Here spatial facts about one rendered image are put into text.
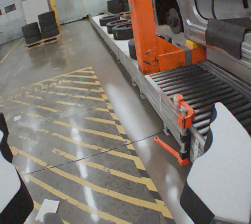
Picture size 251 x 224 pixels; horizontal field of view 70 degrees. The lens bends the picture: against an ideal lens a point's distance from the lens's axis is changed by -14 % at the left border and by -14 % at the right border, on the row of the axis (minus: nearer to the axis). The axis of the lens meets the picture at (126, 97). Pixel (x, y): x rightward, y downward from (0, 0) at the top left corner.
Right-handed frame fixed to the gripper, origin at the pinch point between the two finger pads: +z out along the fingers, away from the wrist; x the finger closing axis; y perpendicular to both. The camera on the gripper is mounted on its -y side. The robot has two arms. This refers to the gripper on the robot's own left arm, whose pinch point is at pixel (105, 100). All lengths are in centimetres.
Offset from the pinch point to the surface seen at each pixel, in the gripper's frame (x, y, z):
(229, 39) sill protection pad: 81, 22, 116
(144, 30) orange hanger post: 26, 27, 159
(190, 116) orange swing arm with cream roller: 47, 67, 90
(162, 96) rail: 39, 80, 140
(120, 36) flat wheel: 14, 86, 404
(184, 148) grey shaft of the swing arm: 47, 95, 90
